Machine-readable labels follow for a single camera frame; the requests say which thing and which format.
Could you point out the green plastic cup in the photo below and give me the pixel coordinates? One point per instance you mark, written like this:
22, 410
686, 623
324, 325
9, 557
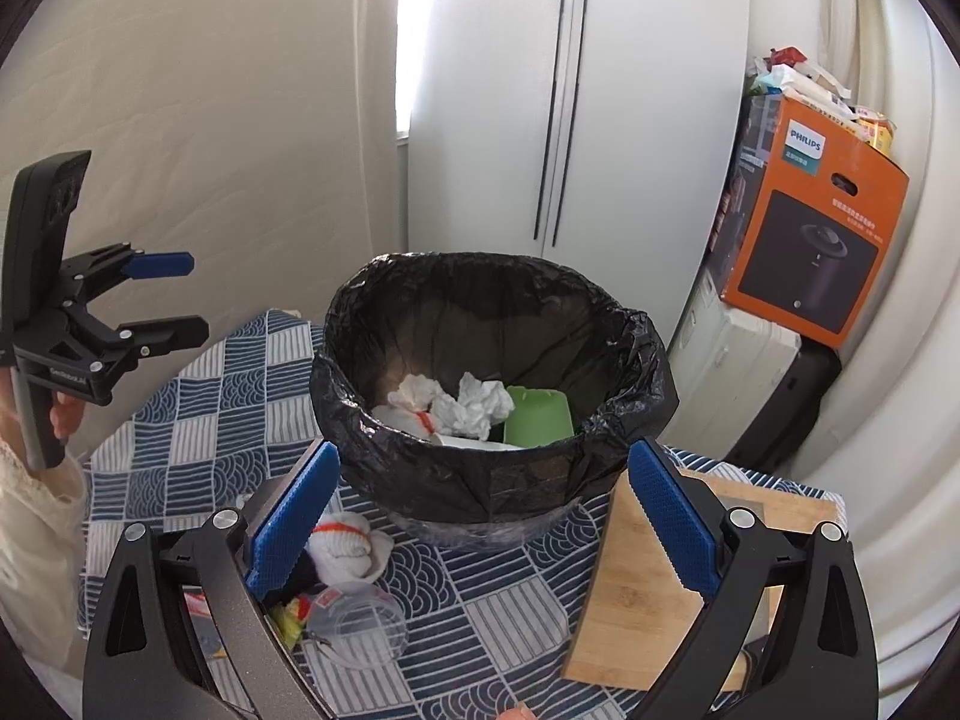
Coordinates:
536, 416

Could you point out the person's right hand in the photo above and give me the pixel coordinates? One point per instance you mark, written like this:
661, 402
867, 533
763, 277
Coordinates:
517, 712

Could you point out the pile of packets on box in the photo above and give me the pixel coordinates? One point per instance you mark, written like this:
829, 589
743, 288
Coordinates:
795, 82

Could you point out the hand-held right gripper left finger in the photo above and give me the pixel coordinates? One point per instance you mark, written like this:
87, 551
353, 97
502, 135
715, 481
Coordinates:
292, 517

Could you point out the beige fabric backdrop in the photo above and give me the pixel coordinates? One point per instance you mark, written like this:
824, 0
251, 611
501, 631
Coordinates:
225, 127

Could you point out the clear plastic cup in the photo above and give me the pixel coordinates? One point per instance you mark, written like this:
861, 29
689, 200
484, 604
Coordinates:
360, 626

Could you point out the white wardrobe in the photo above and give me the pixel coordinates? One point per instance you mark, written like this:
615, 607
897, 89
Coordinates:
487, 127

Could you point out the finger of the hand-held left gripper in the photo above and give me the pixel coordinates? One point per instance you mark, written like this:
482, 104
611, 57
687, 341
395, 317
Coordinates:
161, 264
165, 334

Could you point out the orange cardboard box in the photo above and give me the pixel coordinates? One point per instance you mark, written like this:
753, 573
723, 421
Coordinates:
810, 262

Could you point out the wooden cutting board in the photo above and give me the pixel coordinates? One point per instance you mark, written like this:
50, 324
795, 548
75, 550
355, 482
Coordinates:
637, 615

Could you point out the trash bin with black bag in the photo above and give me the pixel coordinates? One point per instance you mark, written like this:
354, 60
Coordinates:
540, 480

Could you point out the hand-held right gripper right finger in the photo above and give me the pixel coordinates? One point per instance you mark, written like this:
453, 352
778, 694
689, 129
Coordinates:
671, 517

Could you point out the white sock with orange band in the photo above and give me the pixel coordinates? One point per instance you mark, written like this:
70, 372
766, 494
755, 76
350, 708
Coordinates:
405, 397
349, 551

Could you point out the white curtain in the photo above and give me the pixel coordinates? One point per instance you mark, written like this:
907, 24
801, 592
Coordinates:
900, 427

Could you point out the black case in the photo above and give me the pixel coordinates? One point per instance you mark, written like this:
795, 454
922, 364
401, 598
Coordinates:
802, 390

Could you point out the blue patterned tablecloth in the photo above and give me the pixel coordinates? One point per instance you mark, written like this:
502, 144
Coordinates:
487, 615

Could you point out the shiny snack wrapper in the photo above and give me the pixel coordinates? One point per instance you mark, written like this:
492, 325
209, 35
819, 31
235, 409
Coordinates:
289, 619

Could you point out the person's left hand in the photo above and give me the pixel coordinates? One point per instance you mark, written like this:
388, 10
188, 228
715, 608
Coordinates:
67, 412

